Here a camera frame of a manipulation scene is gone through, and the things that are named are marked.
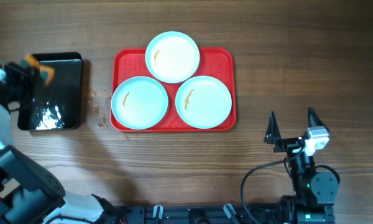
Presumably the black rectangular water basin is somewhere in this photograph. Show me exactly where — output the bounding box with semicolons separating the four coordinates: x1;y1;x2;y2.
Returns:
17;52;83;131

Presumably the white plate top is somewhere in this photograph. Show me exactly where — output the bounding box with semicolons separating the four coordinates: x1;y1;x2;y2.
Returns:
145;31;200;84

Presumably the black right cable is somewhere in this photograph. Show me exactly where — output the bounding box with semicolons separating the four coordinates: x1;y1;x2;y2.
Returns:
239;149;305;224

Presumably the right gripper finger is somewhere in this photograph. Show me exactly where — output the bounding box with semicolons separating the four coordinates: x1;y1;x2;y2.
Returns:
264;111;281;144
308;107;329;132

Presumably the white plate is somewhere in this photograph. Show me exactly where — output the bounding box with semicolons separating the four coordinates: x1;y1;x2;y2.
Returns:
175;76;233;129
145;31;200;84
111;76;168;130

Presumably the red plastic tray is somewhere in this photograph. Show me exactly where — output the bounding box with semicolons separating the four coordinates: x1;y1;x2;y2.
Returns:
112;47;237;133

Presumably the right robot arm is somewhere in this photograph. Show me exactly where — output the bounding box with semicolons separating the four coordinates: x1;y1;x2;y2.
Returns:
264;108;341;223

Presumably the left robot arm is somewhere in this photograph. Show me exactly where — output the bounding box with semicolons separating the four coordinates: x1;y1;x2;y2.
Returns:
0;55;119;223

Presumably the green orange sponge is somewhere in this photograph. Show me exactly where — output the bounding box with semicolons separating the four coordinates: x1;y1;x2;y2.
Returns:
21;54;55;86

